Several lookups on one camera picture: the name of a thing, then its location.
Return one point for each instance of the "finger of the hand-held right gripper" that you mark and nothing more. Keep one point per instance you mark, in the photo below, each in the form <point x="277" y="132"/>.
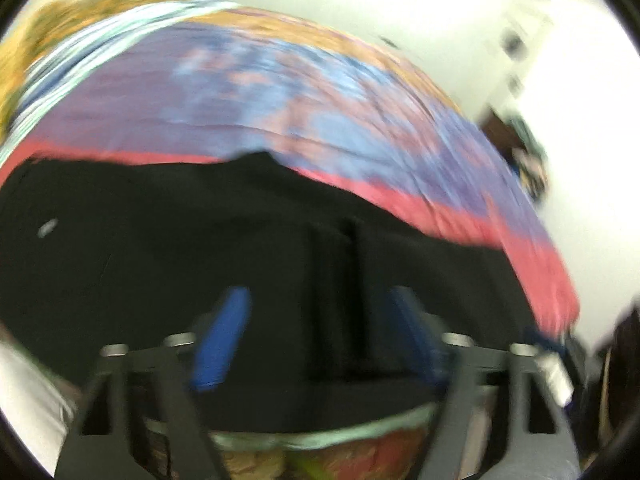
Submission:
<point x="545" y="338"/>

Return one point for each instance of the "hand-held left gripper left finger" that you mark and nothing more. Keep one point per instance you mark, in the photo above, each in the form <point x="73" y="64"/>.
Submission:
<point x="225" y="340"/>

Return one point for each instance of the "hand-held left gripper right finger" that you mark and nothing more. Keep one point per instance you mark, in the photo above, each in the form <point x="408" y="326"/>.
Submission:
<point x="415" y="332"/>

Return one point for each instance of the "black pants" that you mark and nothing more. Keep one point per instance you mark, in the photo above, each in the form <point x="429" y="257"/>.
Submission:
<point x="150" y="260"/>

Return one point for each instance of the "pile of mixed clothes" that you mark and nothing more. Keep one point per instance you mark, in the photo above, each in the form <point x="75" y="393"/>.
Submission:
<point x="530" y="170"/>

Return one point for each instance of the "dark wooden cabinet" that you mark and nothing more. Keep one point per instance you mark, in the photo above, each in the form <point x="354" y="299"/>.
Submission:
<point x="495" y="132"/>

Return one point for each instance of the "colourful patterned bedspread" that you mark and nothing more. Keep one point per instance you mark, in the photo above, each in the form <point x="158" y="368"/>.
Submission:
<point x="300" y="105"/>

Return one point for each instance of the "blue white striped sheet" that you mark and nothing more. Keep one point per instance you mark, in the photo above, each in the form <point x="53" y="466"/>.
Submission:
<point x="100" y="35"/>

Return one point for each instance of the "orange floral cloth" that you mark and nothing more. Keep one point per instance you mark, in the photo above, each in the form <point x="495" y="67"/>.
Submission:
<point x="75" y="5"/>

